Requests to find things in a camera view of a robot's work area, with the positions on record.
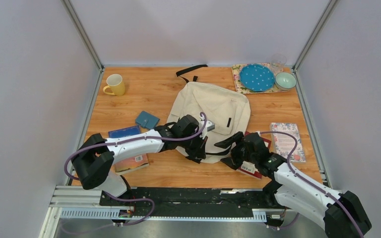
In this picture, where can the floral cover notebook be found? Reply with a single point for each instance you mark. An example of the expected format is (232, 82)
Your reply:
(283, 144)

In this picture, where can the aluminium frame post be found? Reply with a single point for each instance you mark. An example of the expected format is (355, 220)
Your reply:
(69, 7)
(315, 33)

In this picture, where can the light green bowl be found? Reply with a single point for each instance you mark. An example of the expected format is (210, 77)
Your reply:
(285, 81)

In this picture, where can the right aluminium frame post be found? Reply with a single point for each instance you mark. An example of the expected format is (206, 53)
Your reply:
(315, 33)

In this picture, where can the clear glass cup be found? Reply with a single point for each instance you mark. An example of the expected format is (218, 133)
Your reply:
(277, 63)

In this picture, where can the beige canvas backpack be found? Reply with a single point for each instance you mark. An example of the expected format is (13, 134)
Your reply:
(228, 110)

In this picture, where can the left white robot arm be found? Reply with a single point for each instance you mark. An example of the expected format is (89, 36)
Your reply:
(93, 161)

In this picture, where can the teal wallet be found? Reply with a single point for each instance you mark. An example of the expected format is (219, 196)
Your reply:
(146, 120)

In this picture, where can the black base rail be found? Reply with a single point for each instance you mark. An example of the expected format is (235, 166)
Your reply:
(194, 202)

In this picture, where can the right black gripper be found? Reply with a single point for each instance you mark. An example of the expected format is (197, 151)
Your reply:
(237, 138)

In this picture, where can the left aluminium frame post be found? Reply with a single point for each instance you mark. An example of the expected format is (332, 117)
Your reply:
(69, 7)

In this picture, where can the yellow mug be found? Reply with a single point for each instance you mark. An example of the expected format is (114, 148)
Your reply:
(115, 85)

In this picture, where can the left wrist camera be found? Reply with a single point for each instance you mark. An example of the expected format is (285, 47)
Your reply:
(209, 126)

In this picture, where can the blue dotted plate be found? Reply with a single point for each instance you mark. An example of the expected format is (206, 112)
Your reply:
(256, 77)

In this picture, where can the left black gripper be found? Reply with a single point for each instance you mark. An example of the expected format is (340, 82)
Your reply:
(200, 152)

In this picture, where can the blue sunset cover book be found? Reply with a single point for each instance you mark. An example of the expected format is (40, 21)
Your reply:
(125, 132)

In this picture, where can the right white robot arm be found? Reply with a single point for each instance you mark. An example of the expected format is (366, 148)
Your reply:
(340, 215)

